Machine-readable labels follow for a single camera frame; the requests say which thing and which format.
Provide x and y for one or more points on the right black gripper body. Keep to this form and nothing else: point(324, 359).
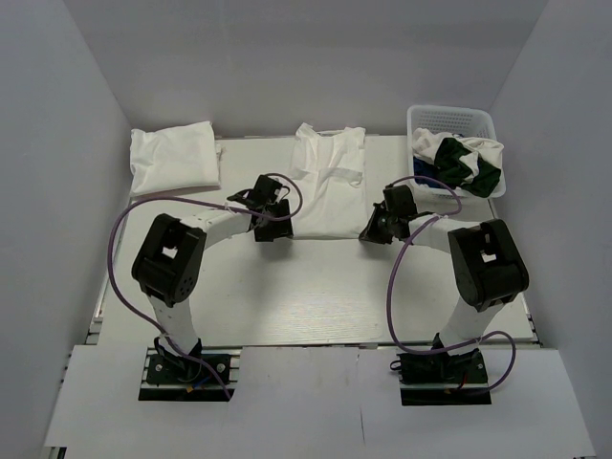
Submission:
point(380, 229)

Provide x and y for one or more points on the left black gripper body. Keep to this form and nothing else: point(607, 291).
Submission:
point(273, 229)

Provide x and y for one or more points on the white graphic t shirt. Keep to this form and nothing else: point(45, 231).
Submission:
point(329, 169)

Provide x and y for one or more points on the dark green white t shirt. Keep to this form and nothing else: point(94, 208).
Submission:
point(469, 163)

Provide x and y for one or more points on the white plastic laundry basket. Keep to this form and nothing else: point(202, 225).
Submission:
point(455, 120)

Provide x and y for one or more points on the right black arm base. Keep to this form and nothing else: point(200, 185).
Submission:
point(442, 376)

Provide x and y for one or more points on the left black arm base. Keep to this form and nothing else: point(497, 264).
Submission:
point(170, 378)

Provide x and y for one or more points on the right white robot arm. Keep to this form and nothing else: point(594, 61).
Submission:
point(488, 269)

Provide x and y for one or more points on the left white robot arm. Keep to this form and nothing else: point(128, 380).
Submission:
point(169, 261)

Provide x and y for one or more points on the blue t shirt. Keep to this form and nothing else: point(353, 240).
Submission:
point(424, 173)

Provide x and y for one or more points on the folded white t shirt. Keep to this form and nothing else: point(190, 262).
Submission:
point(174, 158)

